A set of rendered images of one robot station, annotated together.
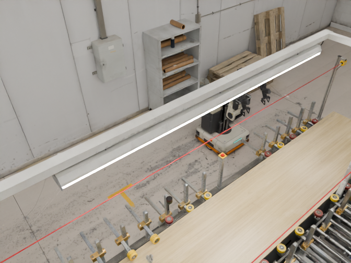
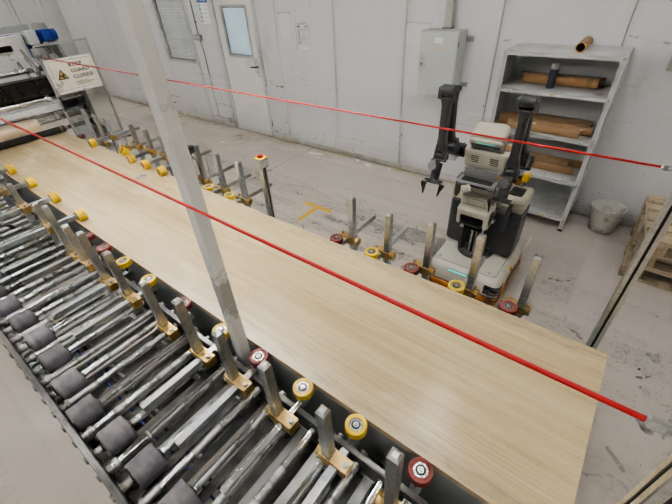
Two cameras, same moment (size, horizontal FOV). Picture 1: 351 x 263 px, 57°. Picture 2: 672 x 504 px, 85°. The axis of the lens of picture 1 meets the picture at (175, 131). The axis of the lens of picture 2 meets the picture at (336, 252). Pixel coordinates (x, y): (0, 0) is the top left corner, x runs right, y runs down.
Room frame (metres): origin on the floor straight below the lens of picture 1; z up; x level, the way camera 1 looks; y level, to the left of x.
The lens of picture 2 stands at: (2.42, -2.87, 2.17)
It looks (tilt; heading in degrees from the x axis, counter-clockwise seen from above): 37 degrees down; 78
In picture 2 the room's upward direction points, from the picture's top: 4 degrees counter-clockwise
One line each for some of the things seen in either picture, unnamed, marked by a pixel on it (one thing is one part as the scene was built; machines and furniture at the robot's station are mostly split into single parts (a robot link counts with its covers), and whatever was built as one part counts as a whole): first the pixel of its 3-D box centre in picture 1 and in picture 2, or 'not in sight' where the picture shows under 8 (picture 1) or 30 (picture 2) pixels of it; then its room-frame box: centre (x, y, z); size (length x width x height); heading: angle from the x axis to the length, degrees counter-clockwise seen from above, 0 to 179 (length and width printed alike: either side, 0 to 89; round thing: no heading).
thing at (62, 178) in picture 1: (218, 97); not in sight; (1.88, -0.31, 2.34); 2.40 x 0.12 x 0.08; 128
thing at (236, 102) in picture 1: (241, 100); (477, 185); (3.81, -0.95, 0.99); 0.28 x 0.16 x 0.22; 128
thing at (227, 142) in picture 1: (222, 134); (472, 260); (4.04, -0.77, 0.16); 0.67 x 0.64 x 0.25; 38
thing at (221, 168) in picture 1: (220, 174); (267, 196); (2.45, -0.50, 0.93); 0.05 x 0.05 x 0.45; 38
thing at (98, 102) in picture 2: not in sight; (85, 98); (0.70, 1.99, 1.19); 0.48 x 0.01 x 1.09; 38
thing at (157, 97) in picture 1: (173, 70); (540, 140); (5.11, 0.02, 0.78); 0.90 x 0.45 x 1.55; 128
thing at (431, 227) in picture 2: (287, 130); (427, 259); (3.22, -1.47, 0.90); 0.04 x 0.04 x 0.48; 38
